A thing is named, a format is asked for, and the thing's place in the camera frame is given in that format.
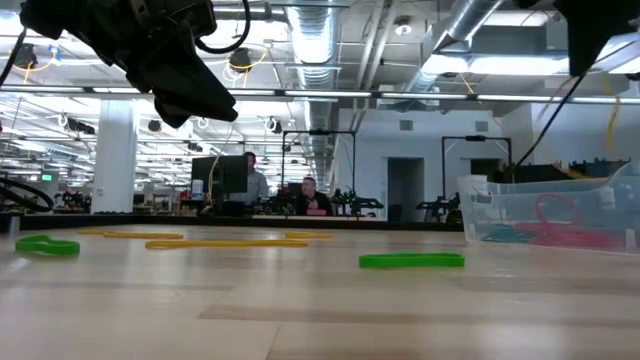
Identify black metal rig frame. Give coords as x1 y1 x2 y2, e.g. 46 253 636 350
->
0 213 464 233

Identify white square pillar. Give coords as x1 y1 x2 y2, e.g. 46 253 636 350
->
90 98 140 215

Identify white plastic container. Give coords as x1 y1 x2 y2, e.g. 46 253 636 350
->
458 174 489 204

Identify clear plastic bin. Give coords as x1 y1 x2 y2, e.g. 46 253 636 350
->
457 162 640 257

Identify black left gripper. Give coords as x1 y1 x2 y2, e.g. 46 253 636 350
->
19 0 239 129

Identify green rubber band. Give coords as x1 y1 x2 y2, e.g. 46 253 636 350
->
358 252 466 270
14 234 81 257

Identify black background rig frame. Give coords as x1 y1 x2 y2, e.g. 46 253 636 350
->
281 129 357 216
440 134 513 181

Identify long yellow rubber band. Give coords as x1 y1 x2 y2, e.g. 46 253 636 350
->
144 238 309 251

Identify silver ventilation duct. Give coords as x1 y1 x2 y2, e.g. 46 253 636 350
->
284 0 344 191
399 0 504 96

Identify black left camera cable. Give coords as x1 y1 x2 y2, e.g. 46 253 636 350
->
193 0 252 56

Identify long teal rubber band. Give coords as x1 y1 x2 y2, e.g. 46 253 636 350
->
480 223 539 245

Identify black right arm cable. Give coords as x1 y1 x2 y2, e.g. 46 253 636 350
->
513 73 587 170

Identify black cable loop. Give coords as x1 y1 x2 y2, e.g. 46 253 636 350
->
0 176 55 214

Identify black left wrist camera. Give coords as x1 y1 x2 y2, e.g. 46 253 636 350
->
144 0 217 39

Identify person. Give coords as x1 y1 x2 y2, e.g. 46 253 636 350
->
294 176 334 217
238 151 271 206

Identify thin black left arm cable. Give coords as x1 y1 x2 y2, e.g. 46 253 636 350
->
0 27 27 89

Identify yellow hanging cable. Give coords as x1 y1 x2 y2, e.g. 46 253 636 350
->
602 74 622 154

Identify black computer monitor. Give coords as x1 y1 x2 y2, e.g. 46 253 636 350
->
191 155 249 196

